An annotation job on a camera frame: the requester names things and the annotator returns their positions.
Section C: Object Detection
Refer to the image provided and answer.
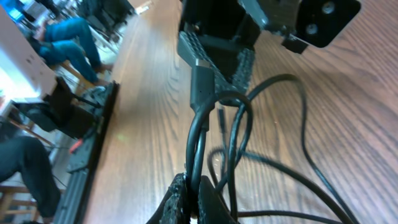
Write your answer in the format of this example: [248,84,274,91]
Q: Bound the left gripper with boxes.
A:
[177,0,361,93]

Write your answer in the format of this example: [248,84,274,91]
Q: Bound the black thick USB cable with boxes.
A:
[185,58,361,224]

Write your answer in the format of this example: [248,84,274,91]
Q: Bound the wooden chair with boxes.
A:
[0,60,97,224]

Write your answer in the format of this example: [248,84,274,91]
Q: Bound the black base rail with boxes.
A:
[54,82,120,224]

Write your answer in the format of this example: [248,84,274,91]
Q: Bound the seated person in jeans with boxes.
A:
[25,17,113,86]

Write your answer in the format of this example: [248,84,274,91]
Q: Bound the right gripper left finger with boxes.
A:
[147,173,188,224]

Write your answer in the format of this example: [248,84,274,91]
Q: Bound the person in black trousers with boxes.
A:
[1,123,61,223]

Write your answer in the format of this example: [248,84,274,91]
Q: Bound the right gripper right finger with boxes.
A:
[198,175,237,224]

